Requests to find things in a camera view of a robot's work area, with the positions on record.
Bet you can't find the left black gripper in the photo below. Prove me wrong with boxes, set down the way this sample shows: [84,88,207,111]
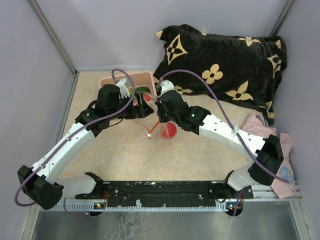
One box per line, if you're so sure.
[108,91,154,120]

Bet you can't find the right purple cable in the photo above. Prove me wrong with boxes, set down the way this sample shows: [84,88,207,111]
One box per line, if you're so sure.
[158,69,291,185]

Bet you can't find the pink cloth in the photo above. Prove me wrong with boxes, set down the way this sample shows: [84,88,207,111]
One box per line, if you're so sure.
[242,113,296,199]

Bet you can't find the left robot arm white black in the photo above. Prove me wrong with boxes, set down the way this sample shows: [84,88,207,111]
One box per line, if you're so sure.
[17,84,156,210]

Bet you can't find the red mango fruit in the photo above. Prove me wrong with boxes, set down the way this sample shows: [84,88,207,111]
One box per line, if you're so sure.
[142,93,154,102]

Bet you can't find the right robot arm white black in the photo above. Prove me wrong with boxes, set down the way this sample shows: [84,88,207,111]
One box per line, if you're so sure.
[155,90,284,198]

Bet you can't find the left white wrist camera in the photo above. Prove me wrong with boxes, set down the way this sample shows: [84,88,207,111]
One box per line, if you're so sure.
[114,78,131,99]

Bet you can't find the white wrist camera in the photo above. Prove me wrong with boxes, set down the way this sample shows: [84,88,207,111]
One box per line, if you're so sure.
[114,78,131,99]
[155,79,175,97]

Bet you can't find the clear zip top bag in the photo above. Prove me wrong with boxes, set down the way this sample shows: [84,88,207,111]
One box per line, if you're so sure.
[134,92,170,140]

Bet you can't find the black floral blanket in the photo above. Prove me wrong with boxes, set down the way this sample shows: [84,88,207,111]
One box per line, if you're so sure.
[153,24,288,125]

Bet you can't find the dark green avocado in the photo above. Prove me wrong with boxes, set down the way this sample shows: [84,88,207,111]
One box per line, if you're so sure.
[135,86,151,93]

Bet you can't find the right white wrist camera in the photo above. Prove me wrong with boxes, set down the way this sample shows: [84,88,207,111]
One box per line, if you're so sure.
[155,79,175,97]

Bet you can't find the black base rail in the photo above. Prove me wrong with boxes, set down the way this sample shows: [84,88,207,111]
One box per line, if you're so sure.
[75,181,239,208]

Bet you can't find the red apple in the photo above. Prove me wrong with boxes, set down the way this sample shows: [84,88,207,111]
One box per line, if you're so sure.
[160,122,178,139]

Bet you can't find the pink plastic bin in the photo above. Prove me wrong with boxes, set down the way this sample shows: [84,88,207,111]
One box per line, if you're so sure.
[97,71,157,99]

